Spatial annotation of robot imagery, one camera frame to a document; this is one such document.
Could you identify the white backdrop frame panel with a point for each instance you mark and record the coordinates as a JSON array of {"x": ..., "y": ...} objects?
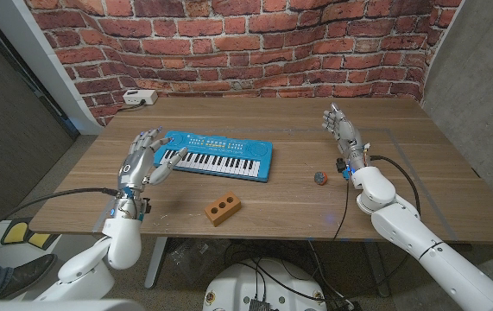
[{"x": 34, "y": 52}]

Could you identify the grey table leg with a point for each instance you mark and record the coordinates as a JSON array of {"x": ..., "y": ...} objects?
[
  {"x": 155, "y": 263},
  {"x": 377, "y": 268}
]

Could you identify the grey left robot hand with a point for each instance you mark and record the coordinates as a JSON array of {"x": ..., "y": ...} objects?
[{"x": 136, "y": 168}]

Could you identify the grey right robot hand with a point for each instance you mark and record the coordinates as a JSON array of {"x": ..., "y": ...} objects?
[{"x": 347, "y": 134}]

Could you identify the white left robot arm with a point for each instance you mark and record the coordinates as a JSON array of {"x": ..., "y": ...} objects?
[{"x": 123, "y": 242}]

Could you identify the clear plastic bag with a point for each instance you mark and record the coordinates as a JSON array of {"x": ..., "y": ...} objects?
[{"x": 194, "y": 259}]

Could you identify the white power strip box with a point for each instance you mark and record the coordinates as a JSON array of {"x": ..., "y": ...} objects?
[{"x": 140, "y": 96}]

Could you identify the orange brick block with holes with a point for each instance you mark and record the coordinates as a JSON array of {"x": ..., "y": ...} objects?
[{"x": 224, "y": 207}]

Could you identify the blue toy piano keyboard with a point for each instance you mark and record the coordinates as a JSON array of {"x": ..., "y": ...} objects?
[{"x": 229, "y": 149}]

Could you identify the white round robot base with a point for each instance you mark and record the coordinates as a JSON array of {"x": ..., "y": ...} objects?
[{"x": 237, "y": 285}]

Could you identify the yellow black foot pedal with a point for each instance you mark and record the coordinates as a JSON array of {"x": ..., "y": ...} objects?
[{"x": 15, "y": 233}]

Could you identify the red brick print backdrop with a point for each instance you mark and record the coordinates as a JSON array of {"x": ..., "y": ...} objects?
[{"x": 246, "y": 52}]

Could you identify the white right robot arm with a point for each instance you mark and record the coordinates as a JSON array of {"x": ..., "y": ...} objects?
[{"x": 401, "y": 224}]

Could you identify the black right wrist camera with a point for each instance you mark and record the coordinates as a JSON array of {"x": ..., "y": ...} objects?
[{"x": 340, "y": 165}]

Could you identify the dark leather shoe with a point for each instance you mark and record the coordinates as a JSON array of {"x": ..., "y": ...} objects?
[{"x": 26, "y": 274}]

